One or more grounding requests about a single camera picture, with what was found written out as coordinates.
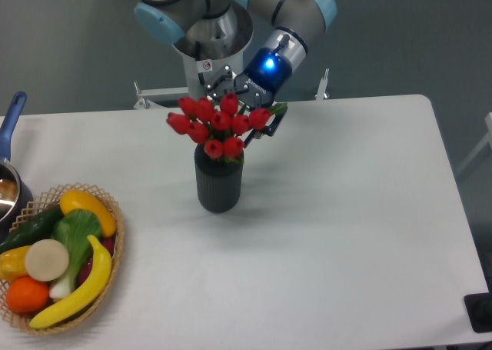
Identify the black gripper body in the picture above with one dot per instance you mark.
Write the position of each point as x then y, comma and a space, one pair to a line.
261, 80

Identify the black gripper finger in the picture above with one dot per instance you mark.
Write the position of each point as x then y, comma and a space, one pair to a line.
269, 127
219, 83

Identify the red tulip bouquet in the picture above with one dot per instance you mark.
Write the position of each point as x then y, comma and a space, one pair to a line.
217, 129

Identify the dark grey ribbed vase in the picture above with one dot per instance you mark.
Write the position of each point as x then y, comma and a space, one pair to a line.
218, 183

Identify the yellow squash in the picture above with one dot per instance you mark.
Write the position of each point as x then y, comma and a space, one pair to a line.
78, 199

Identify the purple red vegetable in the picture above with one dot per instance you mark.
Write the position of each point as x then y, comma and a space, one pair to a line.
109, 244

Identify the woven wicker basket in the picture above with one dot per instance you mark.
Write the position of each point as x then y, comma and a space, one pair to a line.
117, 231

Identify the green bok choy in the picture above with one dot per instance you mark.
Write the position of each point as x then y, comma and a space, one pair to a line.
73, 231

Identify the green cucumber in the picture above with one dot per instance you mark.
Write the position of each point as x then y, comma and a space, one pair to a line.
38, 227

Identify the yellow banana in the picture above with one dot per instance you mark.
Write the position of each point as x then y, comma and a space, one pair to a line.
84, 295

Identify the beige round radish slice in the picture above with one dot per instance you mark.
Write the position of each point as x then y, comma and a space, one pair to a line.
46, 260

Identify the black device at table edge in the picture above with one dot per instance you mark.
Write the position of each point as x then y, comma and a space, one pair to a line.
478, 308

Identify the yellow bell pepper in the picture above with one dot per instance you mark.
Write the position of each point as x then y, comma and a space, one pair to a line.
13, 263

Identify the orange fruit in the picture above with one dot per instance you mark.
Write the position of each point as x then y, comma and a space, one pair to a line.
26, 295

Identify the white frame at right edge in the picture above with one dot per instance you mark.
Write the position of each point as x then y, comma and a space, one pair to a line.
478, 153

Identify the blue handled saucepan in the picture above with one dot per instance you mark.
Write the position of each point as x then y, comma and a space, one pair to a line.
15, 194

